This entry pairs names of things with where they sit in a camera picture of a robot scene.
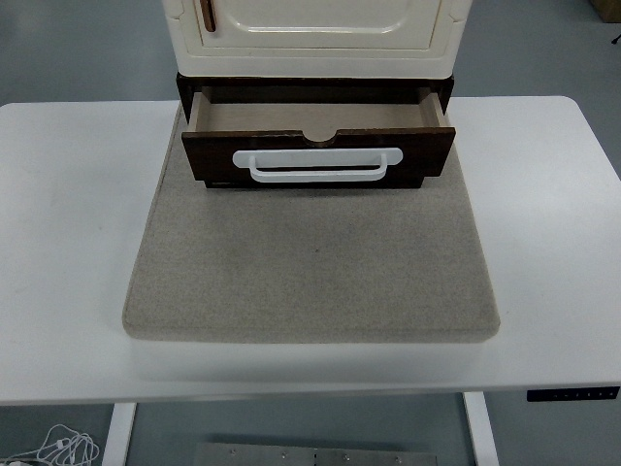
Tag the dark wooden drawer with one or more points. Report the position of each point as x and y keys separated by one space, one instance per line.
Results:
x=208 y=155

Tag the dark wooden drawer case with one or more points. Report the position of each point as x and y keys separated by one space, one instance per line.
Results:
x=315 y=83

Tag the cream plastic cabinet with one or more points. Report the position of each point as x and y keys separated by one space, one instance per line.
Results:
x=315 y=60

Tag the cream cabinet door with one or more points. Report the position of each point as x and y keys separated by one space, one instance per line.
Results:
x=315 y=36

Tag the beige felt mat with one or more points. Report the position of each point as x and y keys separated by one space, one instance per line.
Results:
x=310 y=262

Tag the grey metal plate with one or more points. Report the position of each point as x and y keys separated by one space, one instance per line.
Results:
x=315 y=456

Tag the white table leg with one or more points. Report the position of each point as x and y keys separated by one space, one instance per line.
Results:
x=480 y=427
x=119 y=432

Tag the black table control panel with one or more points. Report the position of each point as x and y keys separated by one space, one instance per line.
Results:
x=572 y=394

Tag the cardboard box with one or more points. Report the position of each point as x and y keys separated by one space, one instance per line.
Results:
x=609 y=9

